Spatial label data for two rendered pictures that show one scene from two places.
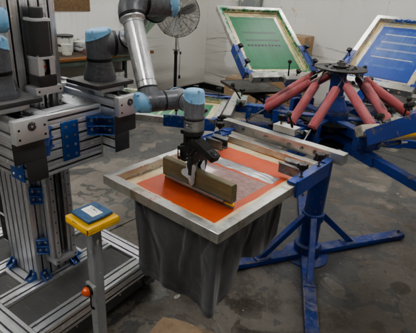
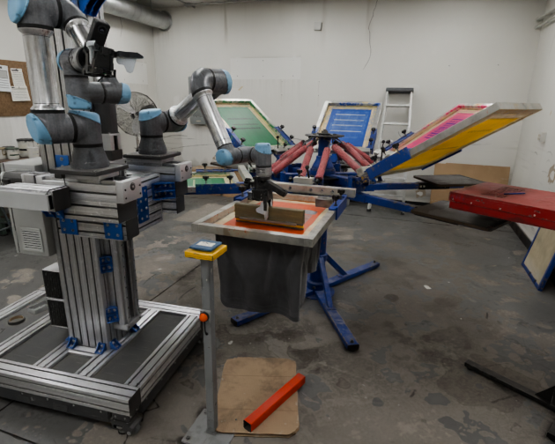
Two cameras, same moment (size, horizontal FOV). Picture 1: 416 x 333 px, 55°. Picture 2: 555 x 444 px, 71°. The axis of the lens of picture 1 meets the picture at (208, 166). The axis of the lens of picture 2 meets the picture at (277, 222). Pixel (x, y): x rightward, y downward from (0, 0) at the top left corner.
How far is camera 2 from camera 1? 74 cm
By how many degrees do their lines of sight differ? 20
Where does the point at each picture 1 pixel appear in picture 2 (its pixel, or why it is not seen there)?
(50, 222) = (121, 288)
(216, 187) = (289, 216)
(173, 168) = (246, 210)
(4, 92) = (101, 159)
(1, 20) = (127, 92)
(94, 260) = (209, 287)
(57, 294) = (133, 357)
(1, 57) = (98, 130)
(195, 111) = (267, 159)
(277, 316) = (316, 336)
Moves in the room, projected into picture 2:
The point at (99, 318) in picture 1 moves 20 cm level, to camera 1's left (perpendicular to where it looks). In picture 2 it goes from (211, 342) to (165, 350)
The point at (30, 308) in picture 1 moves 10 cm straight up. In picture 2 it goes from (114, 373) to (112, 356)
